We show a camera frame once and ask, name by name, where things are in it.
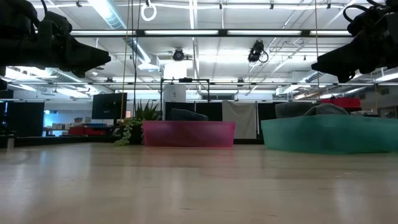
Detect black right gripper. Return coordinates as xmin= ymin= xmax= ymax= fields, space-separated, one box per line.
xmin=311 ymin=0 xmax=398 ymax=83

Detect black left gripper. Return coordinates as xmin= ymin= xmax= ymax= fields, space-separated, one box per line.
xmin=33 ymin=11 xmax=112 ymax=79

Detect grey-blue cap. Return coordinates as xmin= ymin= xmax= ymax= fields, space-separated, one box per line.
xmin=303 ymin=103 xmax=349 ymax=117

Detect dark blue denim cap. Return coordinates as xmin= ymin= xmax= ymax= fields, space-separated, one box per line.
xmin=167 ymin=108 xmax=210 ymax=122

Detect red storage bin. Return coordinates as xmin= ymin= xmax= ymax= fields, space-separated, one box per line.
xmin=319 ymin=97 xmax=362 ymax=109

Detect black computer monitor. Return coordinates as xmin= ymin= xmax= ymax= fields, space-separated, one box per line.
xmin=91 ymin=92 xmax=128 ymax=120

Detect green translucent plastic bin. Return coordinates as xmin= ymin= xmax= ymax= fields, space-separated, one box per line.
xmin=261 ymin=114 xmax=398 ymax=155

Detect small potted succulent plant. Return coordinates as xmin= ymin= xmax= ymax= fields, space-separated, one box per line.
xmin=114 ymin=99 xmax=163 ymax=147

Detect grey hanging cloth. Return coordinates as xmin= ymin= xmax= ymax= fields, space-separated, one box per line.
xmin=221 ymin=100 xmax=257 ymax=139

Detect red translucent plastic bin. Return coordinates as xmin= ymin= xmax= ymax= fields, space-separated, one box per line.
xmin=142 ymin=120 xmax=236 ymax=148

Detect black looped gripper cable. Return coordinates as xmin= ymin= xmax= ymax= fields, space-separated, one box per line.
xmin=342 ymin=3 xmax=374 ymax=23

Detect white hanging ring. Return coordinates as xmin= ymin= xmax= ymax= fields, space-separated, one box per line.
xmin=141 ymin=2 xmax=158 ymax=22

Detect black overhead camera with cable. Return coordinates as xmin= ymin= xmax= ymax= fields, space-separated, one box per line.
xmin=247 ymin=39 xmax=269 ymax=64

